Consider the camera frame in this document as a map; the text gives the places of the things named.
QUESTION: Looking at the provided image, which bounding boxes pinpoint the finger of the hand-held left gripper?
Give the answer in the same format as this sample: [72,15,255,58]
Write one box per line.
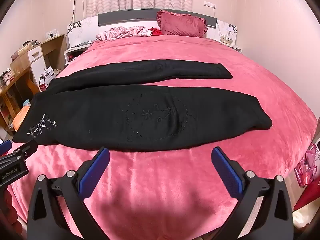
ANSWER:
[0,140,12,157]
[6,139,38,159]

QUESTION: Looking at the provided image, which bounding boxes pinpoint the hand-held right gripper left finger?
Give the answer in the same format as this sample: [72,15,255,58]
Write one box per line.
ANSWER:
[26,147,110,240]

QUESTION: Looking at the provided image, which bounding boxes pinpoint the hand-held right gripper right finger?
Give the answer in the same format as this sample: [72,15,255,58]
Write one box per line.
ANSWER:
[211,147,294,240]

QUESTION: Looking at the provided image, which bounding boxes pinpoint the black embroidered pants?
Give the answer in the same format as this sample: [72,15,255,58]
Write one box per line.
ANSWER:
[12,59,273,153]

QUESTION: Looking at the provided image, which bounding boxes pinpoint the person's left hand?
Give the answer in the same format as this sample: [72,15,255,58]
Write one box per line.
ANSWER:
[0,187,24,235]

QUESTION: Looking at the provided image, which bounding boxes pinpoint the orange packet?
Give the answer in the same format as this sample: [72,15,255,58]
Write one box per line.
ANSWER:
[12,104,32,132]

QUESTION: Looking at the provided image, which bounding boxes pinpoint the pink plush bed blanket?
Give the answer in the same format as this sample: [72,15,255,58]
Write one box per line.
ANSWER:
[7,34,318,240]

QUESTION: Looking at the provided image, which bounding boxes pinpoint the white and red box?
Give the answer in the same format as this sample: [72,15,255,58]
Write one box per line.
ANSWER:
[39,66,57,92]

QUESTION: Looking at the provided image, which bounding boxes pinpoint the pink gift bag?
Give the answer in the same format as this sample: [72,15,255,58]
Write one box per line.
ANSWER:
[293,144,320,187]

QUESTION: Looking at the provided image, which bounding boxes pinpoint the red bag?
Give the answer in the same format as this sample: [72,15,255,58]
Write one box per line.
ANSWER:
[293,179,320,213]

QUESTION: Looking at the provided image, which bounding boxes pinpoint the white drawer cabinet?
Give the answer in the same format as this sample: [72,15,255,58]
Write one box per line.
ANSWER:
[27,45,51,91]

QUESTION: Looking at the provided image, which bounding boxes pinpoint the wooden desk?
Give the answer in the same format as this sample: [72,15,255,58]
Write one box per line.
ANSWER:
[0,34,67,130]

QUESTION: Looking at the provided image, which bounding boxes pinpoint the white open nightstand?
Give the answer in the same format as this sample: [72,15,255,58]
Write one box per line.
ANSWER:
[64,41,94,67]

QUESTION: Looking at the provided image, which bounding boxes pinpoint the white bedside lamp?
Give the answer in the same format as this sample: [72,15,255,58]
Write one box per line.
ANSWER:
[220,27,237,44]

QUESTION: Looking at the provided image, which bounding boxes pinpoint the pink floral garment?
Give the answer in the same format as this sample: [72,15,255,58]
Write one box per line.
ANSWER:
[96,26,153,41]

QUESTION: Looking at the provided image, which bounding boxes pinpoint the pink ruffled pillow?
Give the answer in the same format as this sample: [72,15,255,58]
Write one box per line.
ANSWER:
[157,9,208,38]

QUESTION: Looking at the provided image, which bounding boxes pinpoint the grey and white headboard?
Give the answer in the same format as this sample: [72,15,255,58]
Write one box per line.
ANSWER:
[67,8,238,48]

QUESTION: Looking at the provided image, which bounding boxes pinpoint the white charging cable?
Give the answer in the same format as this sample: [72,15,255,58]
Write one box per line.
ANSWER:
[213,6,223,38]

